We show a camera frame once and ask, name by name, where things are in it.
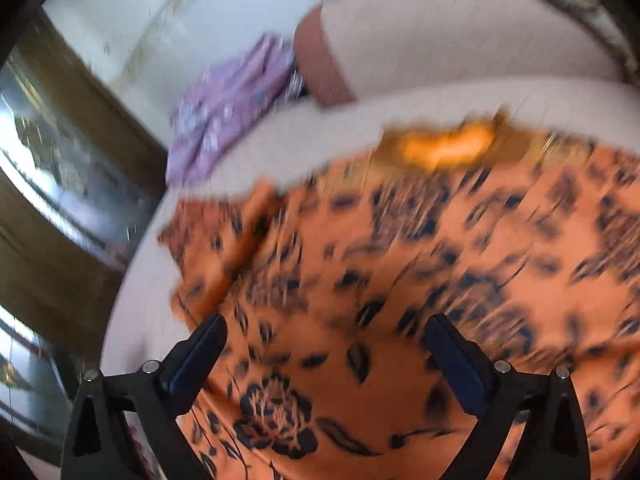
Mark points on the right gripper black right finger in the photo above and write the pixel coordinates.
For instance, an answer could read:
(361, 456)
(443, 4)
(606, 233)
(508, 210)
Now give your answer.
(553, 444)

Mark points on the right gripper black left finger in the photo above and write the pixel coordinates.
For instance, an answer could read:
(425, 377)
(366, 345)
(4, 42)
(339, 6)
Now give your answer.
(98, 443)

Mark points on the orange black floral garment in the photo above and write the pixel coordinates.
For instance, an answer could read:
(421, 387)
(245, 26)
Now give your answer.
(327, 285)

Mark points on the dark wooden glass door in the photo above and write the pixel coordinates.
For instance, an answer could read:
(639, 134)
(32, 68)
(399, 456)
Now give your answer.
(80, 181)

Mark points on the purple floral cloth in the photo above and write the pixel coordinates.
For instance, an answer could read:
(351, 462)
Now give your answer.
(226, 102)

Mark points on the pink bolster with brown end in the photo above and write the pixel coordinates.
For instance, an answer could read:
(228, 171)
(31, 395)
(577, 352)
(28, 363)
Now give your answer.
(351, 50)

